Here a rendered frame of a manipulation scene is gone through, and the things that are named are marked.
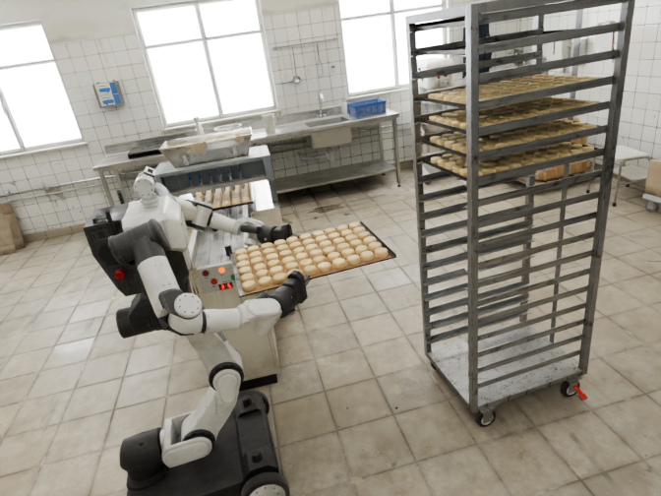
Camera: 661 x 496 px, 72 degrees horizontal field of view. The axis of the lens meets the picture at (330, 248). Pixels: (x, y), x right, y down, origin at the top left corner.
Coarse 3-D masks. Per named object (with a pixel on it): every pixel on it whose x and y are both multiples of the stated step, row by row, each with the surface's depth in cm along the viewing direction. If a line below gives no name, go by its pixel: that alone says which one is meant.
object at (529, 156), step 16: (560, 144) 196; (576, 144) 192; (432, 160) 202; (448, 160) 196; (480, 160) 189; (496, 160) 188; (512, 160) 184; (528, 160) 180; (544, 160) 179; (464, 176) 179
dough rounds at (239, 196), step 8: (248, 184) 328; (200, 192) 322; (208, 192) 318; (216, 192) 315; (232, 192) 311; (240, 192) 315; (248, 192) 306; (200, 200) 304; (208, 200) 301; (216, 200) 298; (224, 200) 296; (232, 200) 295; (240, 200) 298; (248, 200) 290
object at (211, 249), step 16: (208, 240) 258; (224, 240) 255; (240, 240) 252; (208, 256) 238; (224, 256) 235; (192, 272) 228; (208, 304) 237; (224, 304) 239; (240, 336) 248; (256, 336) 250; (272, 336) 258; (240, 352) 252; (256, 352) 254; (272, 352) 256; (256, 368) 258; (272, 368) 260; (256, 384) 266
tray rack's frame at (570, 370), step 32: (512, 0) 145; (544, 0) 148; (608, 128) 177; (608, 160) 180; (608, 192) 186; (448, 352) 249; (512, 352) 242; (544, 352) 239; (512, 384) 222; (544, 384) 220
